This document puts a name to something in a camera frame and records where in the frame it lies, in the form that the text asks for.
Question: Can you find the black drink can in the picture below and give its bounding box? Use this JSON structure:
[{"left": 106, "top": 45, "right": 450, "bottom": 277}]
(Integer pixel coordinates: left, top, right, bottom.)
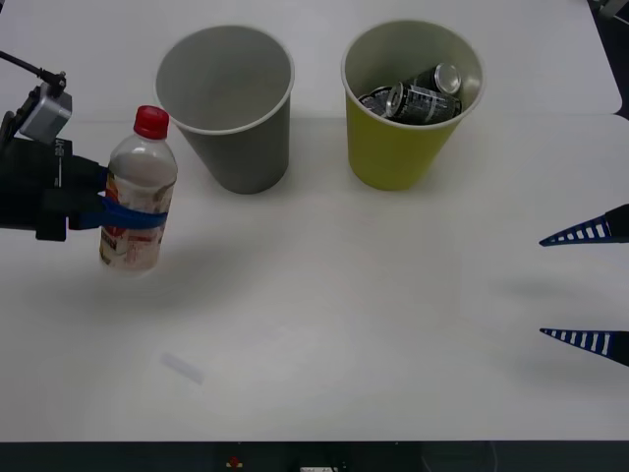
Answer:
[
  {"left": 384, "top": 81, "right": 464, "bottom": 125},
  {"left": 411, "top": 62, "right": 464, "bottom": 95},
  {"left": 357, "top": 86, "right": 395, "bottom": 118}
]

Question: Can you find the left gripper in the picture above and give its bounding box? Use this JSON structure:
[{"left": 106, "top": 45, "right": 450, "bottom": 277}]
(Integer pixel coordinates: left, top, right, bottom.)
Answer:
[{"left": 0, "top": 136, "right": 169, "bottom": 243}]

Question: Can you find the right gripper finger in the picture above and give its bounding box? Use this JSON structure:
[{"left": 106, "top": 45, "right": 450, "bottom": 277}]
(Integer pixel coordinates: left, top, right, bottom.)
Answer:
[
  {"left": 538, "top": 203, "right": 629, "bottom": 248},
  {"left": 539, "top": 326, "right": 629, "bottom": 369}
]

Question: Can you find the yellow-green plastic bin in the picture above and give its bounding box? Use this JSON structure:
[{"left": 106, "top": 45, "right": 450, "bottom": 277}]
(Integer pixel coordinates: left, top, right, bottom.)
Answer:
[{"left": 340, "top": 19, "right": 486, "bottom": 193}]

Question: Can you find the grey plastic bin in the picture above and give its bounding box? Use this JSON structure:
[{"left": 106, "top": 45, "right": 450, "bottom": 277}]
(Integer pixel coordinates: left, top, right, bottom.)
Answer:
[{"left": 154, "top": 24, "right": 297, "bottom": 196}]

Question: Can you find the clear red-capped plastic bottle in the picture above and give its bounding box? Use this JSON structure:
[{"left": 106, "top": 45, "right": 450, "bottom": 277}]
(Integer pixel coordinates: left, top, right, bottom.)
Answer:
[{"left": 97, "top": 104, "right": 180, "bottom": 277}]

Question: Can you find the dark robot torso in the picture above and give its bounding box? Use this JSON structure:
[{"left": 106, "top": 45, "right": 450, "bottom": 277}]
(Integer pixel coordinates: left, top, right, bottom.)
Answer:
[{"left": 0, "top": 440, "right": 629, "bottom": 472}]

